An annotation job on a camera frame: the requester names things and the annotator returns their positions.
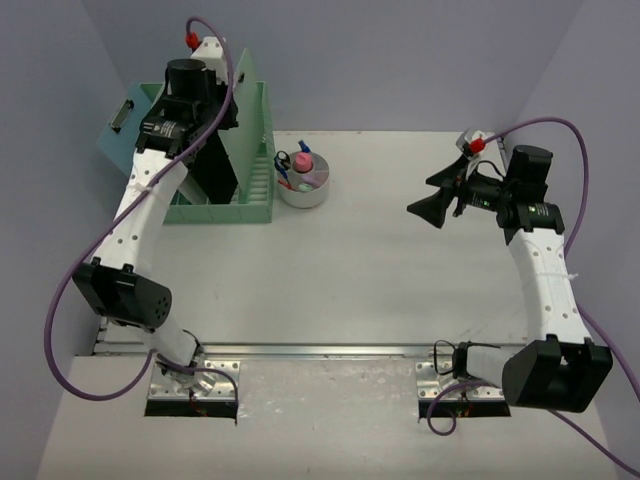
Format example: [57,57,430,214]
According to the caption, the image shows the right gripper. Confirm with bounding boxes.
[408,157,514,230]

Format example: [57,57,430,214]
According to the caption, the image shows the green clipboard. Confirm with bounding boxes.
[219,48,263,196]

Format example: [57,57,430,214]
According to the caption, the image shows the black clipboard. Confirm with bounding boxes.
[188,132,238,205]

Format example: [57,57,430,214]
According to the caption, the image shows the blue clipboard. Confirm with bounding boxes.
[97,83,151,177]

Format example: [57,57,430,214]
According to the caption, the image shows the blue pen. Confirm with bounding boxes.
[279,165,289,181]

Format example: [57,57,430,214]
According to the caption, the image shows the purple highlighter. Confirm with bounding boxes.
[302,174,324,187]

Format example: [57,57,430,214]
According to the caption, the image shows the white clipboard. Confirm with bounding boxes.
[179,175,206,205]

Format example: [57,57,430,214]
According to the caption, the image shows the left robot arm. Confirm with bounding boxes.
[73,58,238,393]

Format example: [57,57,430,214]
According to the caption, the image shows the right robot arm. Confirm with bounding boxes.
[407,140,613,413]

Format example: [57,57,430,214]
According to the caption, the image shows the white round desk organizer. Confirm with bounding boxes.
[274,151,331,209]

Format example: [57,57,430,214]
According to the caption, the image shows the green mesh file organizer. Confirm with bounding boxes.
[154,79,275,225]

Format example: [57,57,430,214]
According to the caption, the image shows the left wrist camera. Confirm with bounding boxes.
[185,32,228,84]

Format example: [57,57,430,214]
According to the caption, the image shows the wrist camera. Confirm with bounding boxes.
[455,129,486,175]
[185,32,228,84]

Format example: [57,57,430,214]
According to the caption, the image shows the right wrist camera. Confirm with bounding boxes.
[455,129,486,175]

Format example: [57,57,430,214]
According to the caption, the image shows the black handled scissors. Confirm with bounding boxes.
[274,151,291,172]

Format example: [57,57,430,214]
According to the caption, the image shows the black base cable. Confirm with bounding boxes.
[432,339,501,381]

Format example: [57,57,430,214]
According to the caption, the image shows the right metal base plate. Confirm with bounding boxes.
[414,359,504,401]

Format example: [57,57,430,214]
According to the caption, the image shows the metal base plate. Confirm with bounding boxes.
[414,359,504,401]
[147,356,241,401]

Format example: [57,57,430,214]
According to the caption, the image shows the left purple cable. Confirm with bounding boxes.
[43,17,241,402]

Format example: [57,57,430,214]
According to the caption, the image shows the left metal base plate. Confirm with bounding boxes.
[147,356,241,401]

